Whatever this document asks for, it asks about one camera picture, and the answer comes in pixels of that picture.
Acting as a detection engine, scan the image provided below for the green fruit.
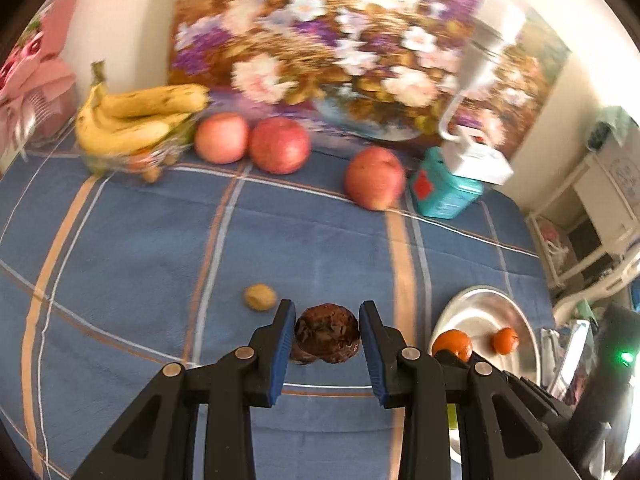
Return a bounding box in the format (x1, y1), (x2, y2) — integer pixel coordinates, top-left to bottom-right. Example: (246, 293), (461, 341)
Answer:
(447, 403), (459, 432)

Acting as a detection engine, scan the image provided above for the large dark dried date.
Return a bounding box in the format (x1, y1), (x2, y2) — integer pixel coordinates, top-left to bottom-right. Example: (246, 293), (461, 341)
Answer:
(290, 304), (360, 365)

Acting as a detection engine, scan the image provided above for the small orange tangerine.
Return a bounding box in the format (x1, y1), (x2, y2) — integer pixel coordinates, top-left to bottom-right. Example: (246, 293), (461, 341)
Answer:
(491, 327), (520, 356)

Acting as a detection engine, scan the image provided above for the smartphone on stand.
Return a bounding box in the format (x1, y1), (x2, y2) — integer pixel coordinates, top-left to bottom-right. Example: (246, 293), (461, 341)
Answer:
(548, 318), (599, 405)

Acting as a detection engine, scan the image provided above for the round metal bowl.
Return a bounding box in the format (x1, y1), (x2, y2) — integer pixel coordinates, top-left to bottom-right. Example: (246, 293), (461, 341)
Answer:
(428, 285), (542, 466)

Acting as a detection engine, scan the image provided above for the blue plaid tablecloth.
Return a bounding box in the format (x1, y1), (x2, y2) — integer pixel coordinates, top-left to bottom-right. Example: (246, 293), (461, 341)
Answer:
(1, 140), (552, 479)

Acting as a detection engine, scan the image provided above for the teal house-shaped box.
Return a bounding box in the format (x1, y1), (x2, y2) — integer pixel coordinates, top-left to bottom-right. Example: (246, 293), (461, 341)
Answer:
(409, 146), (485, 220)

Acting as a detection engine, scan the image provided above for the white chair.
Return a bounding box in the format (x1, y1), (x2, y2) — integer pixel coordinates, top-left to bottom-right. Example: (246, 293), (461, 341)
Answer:
(527, 106), (639, 320)

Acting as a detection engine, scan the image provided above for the large red apple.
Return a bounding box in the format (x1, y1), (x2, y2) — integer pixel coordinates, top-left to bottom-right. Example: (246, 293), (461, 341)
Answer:
(344, 146), (406, 211)

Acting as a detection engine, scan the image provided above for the medium red apple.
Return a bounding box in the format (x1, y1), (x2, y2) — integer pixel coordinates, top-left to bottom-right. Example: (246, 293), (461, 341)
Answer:
(248, 117), (311, 174)

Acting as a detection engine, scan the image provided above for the clear fruit tray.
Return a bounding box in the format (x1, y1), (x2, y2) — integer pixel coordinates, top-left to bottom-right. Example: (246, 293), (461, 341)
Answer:
(77, 128), (194, 183)

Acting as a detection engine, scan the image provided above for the small pink apple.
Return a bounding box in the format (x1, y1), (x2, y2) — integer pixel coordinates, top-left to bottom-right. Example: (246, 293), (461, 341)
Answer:
(194, 112), (250, 165)

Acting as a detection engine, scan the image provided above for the yellow banana bunch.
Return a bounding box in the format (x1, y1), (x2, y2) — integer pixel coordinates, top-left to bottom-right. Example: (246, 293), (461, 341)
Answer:
(75, 61), (209, 157)

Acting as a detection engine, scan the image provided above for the floral painting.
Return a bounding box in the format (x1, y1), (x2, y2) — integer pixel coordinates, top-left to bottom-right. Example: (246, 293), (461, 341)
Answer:
(167, 0), (572, 162)

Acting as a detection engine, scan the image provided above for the pink flower bouquet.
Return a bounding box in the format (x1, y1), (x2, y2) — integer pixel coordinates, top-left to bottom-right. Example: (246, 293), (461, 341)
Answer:
(1, 0), (78, 156)

